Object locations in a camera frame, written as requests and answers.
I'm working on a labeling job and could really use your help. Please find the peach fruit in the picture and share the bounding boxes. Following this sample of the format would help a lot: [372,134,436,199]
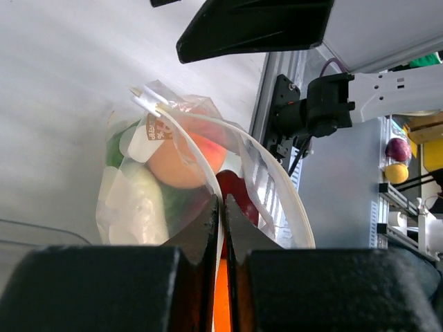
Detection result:
[146,115,227,189]

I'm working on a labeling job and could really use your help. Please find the purple onion background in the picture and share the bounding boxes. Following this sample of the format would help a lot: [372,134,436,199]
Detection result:
[385,138,411,162]

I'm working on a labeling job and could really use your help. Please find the white radish green leaves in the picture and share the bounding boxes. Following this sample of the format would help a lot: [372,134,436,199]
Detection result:
[96,161,169,245]

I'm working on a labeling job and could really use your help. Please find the green cloth background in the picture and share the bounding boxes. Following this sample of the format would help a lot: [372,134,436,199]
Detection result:
[408,52,442,68]

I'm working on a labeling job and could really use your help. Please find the clear zip top bag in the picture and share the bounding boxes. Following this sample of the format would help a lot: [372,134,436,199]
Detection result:
[96,81,315,248]

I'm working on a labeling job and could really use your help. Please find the orange fruit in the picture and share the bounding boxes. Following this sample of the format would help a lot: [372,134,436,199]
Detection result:
[213,259,231,332]

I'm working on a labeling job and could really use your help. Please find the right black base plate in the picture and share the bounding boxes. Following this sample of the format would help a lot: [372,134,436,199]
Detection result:
[262,74,300,169]

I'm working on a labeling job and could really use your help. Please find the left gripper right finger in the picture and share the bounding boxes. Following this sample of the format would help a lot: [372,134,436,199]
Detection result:
[225,196,442,331]

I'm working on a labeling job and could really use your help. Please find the clear grey plastic bin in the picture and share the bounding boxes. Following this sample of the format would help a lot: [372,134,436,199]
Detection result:
[1,219,90,283]

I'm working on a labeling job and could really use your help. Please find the dark red apple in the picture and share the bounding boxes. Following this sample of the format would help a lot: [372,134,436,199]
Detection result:
[216,169,259,226]

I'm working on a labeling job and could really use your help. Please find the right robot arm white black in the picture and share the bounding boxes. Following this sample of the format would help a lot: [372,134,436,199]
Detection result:
[176,1,442,137]

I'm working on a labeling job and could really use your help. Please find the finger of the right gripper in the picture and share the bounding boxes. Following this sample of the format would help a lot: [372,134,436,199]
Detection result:
[176,0,334,64]

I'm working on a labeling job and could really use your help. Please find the slotted cable duct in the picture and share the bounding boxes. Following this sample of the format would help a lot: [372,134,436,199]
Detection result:
[278,147,303,191]

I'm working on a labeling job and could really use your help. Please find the green lettuce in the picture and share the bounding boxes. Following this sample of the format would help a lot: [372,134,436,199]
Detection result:
[106,122,212,236]

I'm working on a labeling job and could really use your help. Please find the yellow lemon background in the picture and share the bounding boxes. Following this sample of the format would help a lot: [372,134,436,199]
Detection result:
[383,163,409,184]

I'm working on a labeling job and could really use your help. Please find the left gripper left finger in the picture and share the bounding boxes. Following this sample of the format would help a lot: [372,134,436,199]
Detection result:
[1,196,219,331]

